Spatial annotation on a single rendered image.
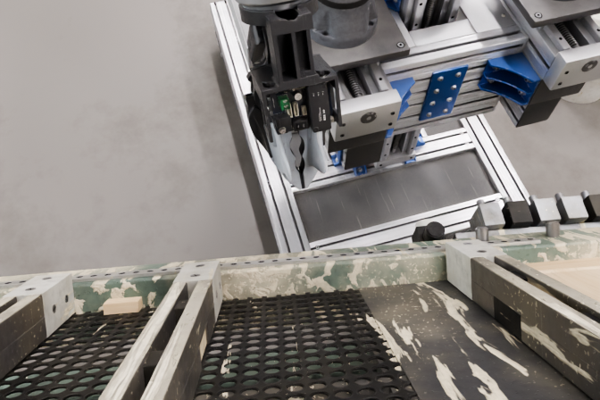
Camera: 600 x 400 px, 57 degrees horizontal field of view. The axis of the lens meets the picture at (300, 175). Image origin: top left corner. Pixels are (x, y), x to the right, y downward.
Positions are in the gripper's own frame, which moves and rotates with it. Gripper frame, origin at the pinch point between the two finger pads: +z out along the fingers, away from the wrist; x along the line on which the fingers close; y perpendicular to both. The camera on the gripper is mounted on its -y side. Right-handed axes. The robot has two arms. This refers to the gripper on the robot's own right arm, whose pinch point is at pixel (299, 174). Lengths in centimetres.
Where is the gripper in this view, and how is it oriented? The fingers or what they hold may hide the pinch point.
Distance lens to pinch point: 62.3
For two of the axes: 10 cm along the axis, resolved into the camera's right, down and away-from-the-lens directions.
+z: 1.3, 8.4, 5.3
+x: 9.6, -2.3, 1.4
